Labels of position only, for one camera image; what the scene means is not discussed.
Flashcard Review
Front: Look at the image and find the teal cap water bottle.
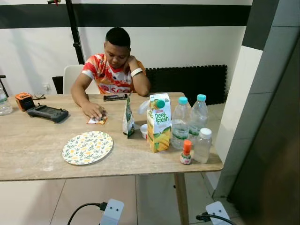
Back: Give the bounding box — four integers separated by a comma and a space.
189, 94, 209, 139
171, 97, 190, 150

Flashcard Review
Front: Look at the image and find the white cap clear bottle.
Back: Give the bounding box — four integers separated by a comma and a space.
194, 128, 213, 164

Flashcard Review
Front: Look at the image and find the small orange cap bottle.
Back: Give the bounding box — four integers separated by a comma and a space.
180, 140, 193, 165

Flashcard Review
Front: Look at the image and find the Peel Fresh juice carton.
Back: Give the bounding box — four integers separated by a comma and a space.
147, 93, 172, 153

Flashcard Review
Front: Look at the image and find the small clear plastic bag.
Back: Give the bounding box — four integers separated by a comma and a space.
138, 98, 153, 116

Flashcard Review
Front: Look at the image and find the small white cup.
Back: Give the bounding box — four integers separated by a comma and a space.
140, 124, 149, 139

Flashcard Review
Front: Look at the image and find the green white standing pouch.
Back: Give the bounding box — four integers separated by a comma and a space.
122, 94, 135, 139

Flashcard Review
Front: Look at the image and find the black smartphone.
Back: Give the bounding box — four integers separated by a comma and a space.
103, 94, 128, 102

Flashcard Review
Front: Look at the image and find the boy in orange patterned shirt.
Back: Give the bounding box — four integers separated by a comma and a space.
70, 27, 151, 119

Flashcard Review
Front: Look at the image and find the small orange white packet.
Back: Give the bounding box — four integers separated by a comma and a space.
88, 116, 108, 125

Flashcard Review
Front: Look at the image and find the round floral plate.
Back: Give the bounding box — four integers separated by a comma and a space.
62, 131, 114, 165

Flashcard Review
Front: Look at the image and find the white chair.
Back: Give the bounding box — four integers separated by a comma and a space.
62, 65, 101, 94

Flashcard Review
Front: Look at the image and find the black tripod pole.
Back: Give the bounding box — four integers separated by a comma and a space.
65, 0, 85, 65

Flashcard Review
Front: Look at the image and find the black handheld controller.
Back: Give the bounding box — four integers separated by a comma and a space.
27, 105, 69, 123

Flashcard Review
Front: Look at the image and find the light wood dining table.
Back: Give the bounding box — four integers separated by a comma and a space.
0, 92, 225, 225

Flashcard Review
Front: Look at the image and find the orange black device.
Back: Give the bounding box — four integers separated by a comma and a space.
15, 92, 35, 112

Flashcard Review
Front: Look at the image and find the clear plastic bottle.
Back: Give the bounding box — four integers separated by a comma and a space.
0, 84, 13, 116

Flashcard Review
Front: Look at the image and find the black foam wall padding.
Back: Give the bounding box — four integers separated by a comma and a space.
52, 65, 228, 106

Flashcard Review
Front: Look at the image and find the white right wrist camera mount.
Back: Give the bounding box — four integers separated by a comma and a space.
205, 201, 232, 225

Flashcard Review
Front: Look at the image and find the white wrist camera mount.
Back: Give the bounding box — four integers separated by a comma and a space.
100, 199, 125, 225
205, 201, 232, 225

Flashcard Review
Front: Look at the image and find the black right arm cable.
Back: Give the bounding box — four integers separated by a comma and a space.
196, 212, 237, 225

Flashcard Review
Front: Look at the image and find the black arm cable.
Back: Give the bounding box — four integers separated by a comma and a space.
196, 212, 237, 225
67, 202, 108, 225

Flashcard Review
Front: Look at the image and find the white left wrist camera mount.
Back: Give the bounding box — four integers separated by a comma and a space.
100, 199, 125, 225

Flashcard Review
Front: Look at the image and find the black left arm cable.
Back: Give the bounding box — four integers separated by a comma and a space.
67, 202, 108, 225

